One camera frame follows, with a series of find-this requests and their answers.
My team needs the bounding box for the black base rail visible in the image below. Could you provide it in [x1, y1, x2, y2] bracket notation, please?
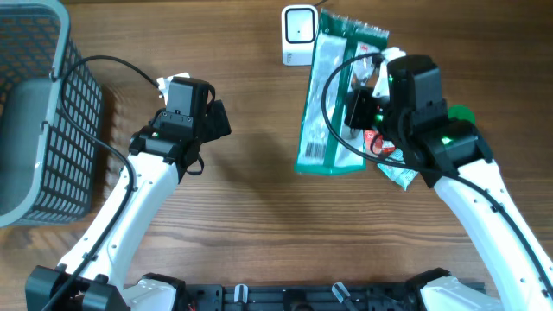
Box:
[184, 282, 426, 311]

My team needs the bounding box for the teal tissue pack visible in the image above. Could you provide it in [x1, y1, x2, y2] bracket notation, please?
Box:
[378, 149, 418, 191]

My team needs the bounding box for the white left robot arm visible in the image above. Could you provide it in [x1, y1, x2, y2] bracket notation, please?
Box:
[25, 74, 231, 310]

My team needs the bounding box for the green lid jar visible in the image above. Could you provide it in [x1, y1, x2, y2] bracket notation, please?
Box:
[448, 105, 476, 125]

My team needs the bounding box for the grey plastic shopping basket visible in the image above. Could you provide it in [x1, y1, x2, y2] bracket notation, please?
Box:
[1, 0, 104, 227]

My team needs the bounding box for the green white packaged item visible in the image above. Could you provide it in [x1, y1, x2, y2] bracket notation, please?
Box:
[295, 10, 389, 175]

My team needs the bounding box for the orange small snack box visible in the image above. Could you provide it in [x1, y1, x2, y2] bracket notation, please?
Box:
[364, 130, 396, 156]

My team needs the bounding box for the white barcode scanner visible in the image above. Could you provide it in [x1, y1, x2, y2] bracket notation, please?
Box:
[281, 4, 318, 67]

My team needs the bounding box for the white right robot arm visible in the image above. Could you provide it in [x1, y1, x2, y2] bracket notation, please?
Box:
[366, 55, 552, 310]

